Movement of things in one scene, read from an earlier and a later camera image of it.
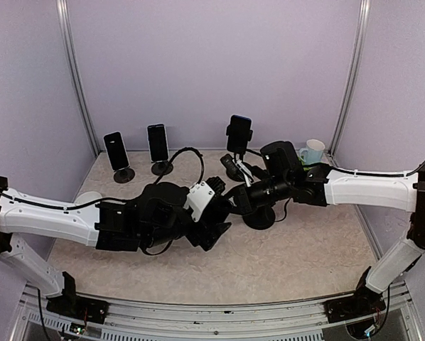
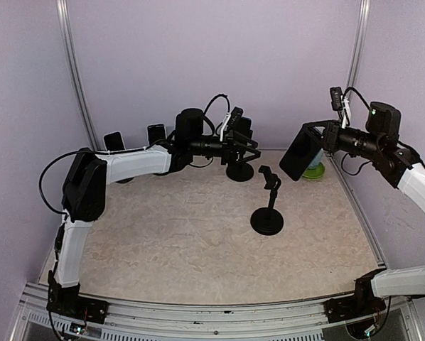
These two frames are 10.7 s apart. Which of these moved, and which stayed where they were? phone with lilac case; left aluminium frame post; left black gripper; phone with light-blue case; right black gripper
Moved: left black gripper; right black gripper
Stayed: left aluminium frame post; phone with light-blue case; phone with lilac case
